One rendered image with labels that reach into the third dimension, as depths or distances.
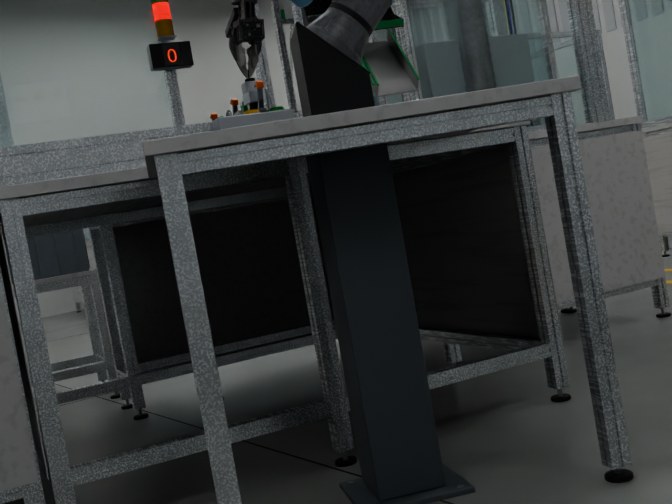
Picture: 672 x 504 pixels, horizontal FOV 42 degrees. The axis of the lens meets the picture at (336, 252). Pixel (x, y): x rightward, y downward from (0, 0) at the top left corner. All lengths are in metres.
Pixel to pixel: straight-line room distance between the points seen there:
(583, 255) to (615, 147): 1.95
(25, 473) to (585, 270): 1.35
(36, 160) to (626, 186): 2.46
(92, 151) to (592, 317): 1.25
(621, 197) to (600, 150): 0.22
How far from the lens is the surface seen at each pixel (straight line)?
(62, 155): 2.24
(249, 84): 2.54
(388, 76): 2.69
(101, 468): 2.21
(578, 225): 1.89
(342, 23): 2.00
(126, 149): 2.26
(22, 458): 2.19
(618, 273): 3.77
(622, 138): 3.84
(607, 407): 1.94
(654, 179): 6.39
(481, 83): 3.58
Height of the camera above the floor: 0.65
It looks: 2 degrees down
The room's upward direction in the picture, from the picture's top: 10 degrees counter-clockwise
